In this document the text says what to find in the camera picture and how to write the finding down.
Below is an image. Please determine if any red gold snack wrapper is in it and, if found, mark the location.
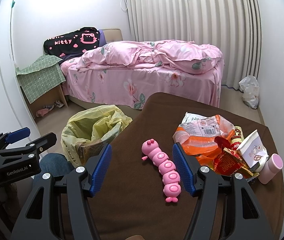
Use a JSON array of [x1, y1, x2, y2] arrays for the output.
[[213, 126, 259, 179]]

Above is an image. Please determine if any white paper snack bag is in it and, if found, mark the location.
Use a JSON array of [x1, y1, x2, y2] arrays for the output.
[[237, 130, 269, 172]]

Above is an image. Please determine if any orange clear plastic bag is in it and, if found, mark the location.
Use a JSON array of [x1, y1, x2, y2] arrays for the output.
[[173, 113, 235, 167]]

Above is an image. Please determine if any yellow bag lined trash bin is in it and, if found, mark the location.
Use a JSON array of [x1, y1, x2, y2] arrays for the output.
[[61, 105, 133, 167]]

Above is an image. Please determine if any blue jeans leg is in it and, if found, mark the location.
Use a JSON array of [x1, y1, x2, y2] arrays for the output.
[[33, 153, 74, 187]]

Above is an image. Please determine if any pink slipper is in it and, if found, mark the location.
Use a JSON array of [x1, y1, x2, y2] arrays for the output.
[[36, 108, 50, 118]]

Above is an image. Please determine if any white sneaker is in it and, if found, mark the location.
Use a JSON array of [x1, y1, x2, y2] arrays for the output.
[[54, 100, 64, 108]]

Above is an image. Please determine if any green checked cloth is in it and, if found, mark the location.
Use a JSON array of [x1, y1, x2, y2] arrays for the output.
[[15, 55, 65, 103]]

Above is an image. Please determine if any pink caterpillar toy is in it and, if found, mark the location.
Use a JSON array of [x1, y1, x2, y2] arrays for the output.
[[141, 139, 181, 203]]

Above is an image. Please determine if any pink cylindrical jar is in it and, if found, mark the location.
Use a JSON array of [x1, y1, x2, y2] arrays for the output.
[[258, 153, 283, 185]]

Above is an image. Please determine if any black hello kitty pillow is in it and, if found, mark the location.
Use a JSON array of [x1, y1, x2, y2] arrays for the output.
[[43, 27, 100, 58]]

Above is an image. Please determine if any bed with pink floral sheet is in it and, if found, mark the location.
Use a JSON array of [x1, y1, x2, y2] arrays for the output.
[[59, 39, 225, 110]]

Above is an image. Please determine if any beige headboard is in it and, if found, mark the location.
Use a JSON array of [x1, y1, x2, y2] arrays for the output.
[[102, 28, 123, 43]]

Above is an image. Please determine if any white plastic bag on floor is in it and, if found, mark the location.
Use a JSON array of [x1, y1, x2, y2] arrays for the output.
[[239, 75, 259, 109]]

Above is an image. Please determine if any pink floral duvet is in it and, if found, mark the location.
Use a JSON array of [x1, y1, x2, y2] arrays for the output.
[[76, 40, 224, 75]]

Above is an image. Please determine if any white striped curtain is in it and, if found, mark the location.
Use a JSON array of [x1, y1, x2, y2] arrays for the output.
[[126, 0, 262, 89]]

